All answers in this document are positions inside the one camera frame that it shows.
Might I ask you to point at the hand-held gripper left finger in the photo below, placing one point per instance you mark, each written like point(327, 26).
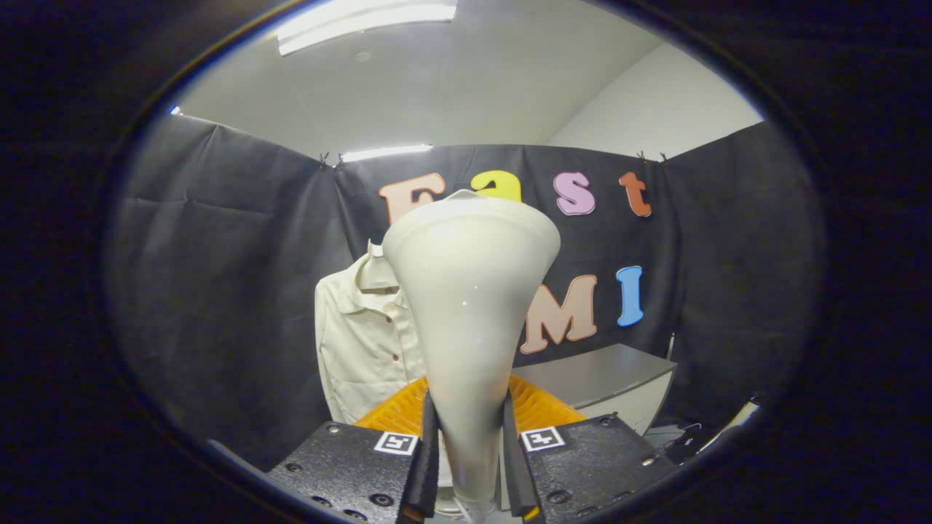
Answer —
point(431, 466)

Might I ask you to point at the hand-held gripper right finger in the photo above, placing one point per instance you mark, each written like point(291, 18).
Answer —
point(513, 473)

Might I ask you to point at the cream button-up shirt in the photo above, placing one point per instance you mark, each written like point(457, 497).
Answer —
point(364, 349)

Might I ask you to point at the cream clothes hanger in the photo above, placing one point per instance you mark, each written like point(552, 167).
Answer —
point(377, 273)

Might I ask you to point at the white cabinet with grey top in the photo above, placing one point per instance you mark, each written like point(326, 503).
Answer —
point(597, 371)

